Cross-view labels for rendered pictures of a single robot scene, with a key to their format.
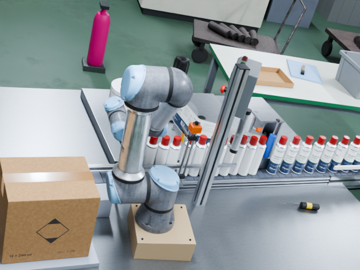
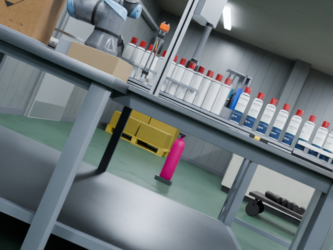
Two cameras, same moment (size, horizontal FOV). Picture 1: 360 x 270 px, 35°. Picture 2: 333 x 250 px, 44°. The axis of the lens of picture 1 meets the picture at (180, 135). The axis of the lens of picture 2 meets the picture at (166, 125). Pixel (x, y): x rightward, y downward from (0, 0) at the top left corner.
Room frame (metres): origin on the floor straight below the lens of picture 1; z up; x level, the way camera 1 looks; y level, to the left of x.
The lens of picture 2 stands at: (0.27, -1.25, 0.79)
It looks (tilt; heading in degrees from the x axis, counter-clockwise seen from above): 2 degrees down; 29
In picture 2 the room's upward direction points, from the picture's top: 24 degrees clockwise
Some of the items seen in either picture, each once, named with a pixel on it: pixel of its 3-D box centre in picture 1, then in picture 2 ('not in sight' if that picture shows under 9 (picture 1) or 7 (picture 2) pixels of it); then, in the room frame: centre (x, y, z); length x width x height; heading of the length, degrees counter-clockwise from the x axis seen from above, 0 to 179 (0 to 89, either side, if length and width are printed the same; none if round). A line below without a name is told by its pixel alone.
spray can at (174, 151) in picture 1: (172, 156); (145, 63); (2.08, 0.01, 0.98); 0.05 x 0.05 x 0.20
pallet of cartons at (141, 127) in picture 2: not in sight; (145, 127); (7.22, 2.95, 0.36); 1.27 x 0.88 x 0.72; 109
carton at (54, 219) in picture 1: (44, 207); (21, 1); (1.53, 0.38, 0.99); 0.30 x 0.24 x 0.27; 119
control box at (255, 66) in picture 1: (241, 87); (207, 3); (2.10, -0.18, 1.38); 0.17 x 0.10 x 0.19; 174
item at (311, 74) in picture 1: (304, 70); not in sight; (4.05, -0.77, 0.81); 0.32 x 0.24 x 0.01; 5
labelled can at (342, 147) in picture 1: (339, 154); (305, 133); (2.54, -0.80, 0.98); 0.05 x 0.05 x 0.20
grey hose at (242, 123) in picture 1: (240, 130); (201, 43); (2.11, -0.24, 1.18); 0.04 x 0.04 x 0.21
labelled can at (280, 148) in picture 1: (277, 155); (241, 105); (2.36, -0.47, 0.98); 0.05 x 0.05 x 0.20
